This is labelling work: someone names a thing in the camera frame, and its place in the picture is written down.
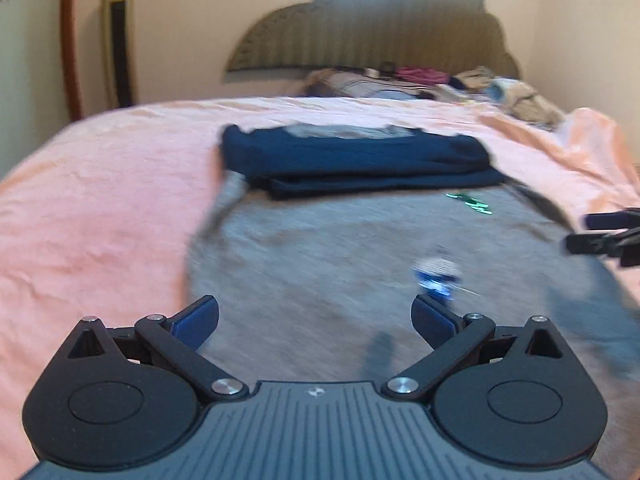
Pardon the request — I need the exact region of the beige tower fan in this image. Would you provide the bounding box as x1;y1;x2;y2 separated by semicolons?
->
101;0;139;109

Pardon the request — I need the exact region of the beige clothes pile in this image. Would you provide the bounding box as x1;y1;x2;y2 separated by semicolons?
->
452;65;567;130

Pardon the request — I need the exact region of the striped pillow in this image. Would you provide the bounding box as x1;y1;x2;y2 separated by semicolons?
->
304;67;451;102

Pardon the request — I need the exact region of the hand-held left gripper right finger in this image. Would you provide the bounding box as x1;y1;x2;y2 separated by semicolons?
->
381;294;568;402

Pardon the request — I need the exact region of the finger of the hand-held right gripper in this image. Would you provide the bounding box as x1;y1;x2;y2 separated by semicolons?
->
584;208;640;231
565;229;640;269

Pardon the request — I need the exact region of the pink bed sheet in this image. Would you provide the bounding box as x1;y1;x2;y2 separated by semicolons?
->
0;95;640;480

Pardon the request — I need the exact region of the magenta cloth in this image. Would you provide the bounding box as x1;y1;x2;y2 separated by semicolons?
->
395;65;451;85

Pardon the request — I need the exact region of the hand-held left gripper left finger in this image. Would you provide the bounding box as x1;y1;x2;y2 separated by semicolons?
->
67;295;250;402

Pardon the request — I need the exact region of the olive padded headboard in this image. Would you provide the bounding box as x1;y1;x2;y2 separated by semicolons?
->
222;0;521;83

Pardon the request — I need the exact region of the grey and navy sweater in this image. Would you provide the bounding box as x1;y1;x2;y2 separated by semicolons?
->
184;122;640;466

